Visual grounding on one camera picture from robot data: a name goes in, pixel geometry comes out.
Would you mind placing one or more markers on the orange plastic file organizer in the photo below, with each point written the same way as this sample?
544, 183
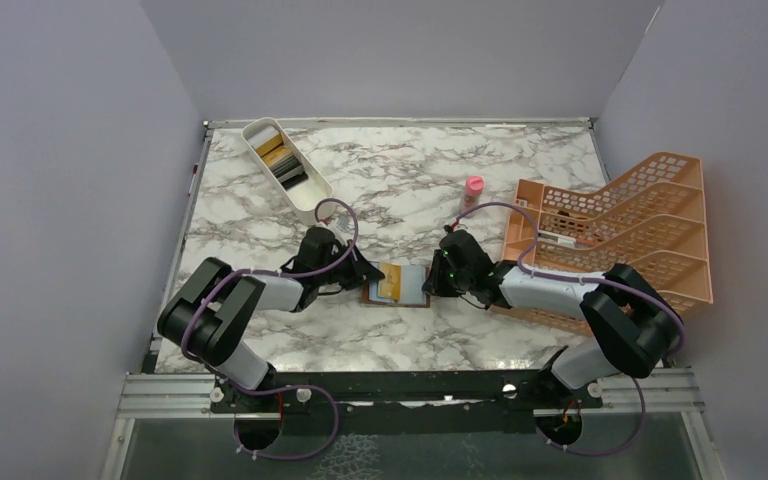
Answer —
653, 218

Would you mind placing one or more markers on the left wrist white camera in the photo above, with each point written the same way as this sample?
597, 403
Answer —
341, 229

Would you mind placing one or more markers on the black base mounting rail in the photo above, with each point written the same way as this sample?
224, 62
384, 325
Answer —
320, 404

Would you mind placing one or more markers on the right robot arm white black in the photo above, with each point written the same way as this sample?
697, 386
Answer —
633, 327

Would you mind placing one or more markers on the brown leather card holder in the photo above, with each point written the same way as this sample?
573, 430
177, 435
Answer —
412, 294

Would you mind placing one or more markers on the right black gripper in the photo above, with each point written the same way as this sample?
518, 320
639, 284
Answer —
435, 285

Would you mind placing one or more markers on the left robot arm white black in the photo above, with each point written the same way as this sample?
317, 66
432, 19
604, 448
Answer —
208, 316

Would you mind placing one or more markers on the pink small bottle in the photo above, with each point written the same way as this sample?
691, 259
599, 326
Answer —
472, 191

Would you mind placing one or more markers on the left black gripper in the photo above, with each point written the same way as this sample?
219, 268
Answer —
362, 270

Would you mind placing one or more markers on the white oblong plastic tray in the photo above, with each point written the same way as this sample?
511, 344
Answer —
304, 198

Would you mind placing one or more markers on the stack of credit cards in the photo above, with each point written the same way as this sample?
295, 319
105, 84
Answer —
280, 160

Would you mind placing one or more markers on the yellow gold credit card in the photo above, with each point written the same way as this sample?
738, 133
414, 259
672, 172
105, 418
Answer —
390, 287

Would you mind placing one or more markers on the aluminium table frame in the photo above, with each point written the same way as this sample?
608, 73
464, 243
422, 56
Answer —
399, 184

